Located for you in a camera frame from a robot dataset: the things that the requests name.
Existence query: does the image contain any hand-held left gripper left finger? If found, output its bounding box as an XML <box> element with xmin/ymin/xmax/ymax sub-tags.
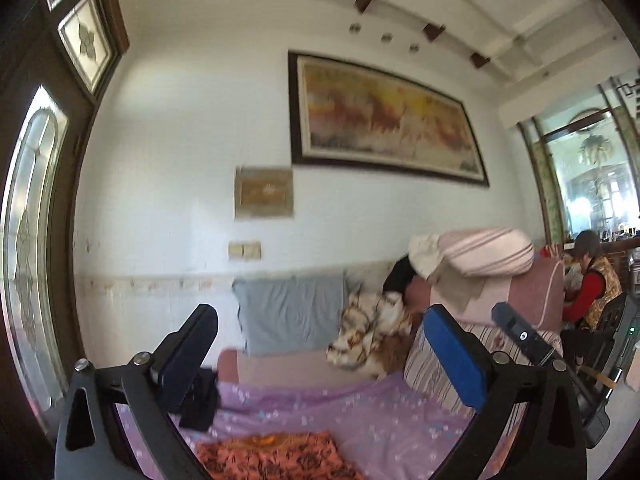
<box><xmin>54</xmin><ymin>303</ymin><xmax>221</xmax><ymax>480</ymax></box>

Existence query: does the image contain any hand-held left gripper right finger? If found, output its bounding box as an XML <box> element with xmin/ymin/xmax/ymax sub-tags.
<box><xmin>424</xmin><ymin>304</ymin><xmax>587</xmax><ymax>480</ymax></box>

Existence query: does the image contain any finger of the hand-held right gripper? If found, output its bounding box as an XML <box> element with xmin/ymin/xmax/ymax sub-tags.
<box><xmin>491</xmin><ymin>301</ymin><xmax>567</xmax><ymax>367</ymax></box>

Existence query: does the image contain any orange black floral garment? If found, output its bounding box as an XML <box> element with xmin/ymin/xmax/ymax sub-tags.
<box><xmin>194</xmin><ymin>431</ymin><xmax>369</xmax><ymax>480</ymax></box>

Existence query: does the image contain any striped cushion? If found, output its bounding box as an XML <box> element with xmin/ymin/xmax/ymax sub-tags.
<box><xmin>403</xmin><ymin>321</ymin><xmax>532</xmax><ymax>442</ymax></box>

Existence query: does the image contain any small black cloth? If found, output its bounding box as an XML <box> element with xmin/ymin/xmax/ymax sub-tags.
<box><xmin>179</xmin><ymin>367</ymin><xmax>222</xmax><ymax>432</ymax></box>

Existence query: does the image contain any beige cloth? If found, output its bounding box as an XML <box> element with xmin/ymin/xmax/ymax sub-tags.
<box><xmin>429</xmin><ymin>271</ymin><xmax>489</xmax><ymax>312</ymax></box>

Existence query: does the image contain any pink striped bolster pillow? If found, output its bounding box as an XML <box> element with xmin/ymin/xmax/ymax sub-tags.
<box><xmin>436</xmin><ymin>228</ymin><xmax>535</xmax><ymax>277</ymax></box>

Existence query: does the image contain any cream brown floral blanket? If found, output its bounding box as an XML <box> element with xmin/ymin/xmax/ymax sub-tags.
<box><xmin>326</xmin><ymin>292</ymin><xmax>416</xmax><ymax>380</ymax></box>

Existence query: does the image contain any purple floral bedsheet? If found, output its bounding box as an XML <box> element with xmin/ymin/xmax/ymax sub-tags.
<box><xmin>116</xmin><ymin>371</ymin><xmax>507</xmax><ymax>480</ymax></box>

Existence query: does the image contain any white cloth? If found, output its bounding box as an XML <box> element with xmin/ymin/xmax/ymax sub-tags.
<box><xmin>408</xmin><ymin>233</ymin><xmax>447</xmax><ymax>279</ymax></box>

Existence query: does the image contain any grey pillow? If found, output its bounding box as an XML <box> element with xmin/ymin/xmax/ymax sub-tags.
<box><xmin>232</xmin><ymin>275</ymin><xmax>349</xmax><ymax>359</ymax></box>

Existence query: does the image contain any small framed picture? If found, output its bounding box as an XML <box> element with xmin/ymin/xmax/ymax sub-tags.
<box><xmin>234</xmin><ymin>165</ymin><xmax>295</xmax><ymax>221</ymax></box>

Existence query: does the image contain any wooden door with patterned glass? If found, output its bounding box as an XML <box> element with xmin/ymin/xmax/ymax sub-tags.
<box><xmin>0</xmin><ymin>0</ymin><xmax>132</xmax><ymax>461</ymax></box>

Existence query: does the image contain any large framed painting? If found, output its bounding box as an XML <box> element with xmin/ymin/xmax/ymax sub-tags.
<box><xmin>288</xmin><ymin>50</ymin><xmax>490</xmax><ymax>189</ymax></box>

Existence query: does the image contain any wall switch plate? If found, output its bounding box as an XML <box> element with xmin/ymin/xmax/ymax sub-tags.
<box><xmin>228</xmin><ymin>241</ymin><xmax>262</xmax><ymax>261</ymax></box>

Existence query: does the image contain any glass partition with wooden frame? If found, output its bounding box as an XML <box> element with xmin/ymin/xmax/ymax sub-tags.
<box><xmin>517</xmin><ymin>66</ymin><xmax>640</xmax><ymax>252</ymax></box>

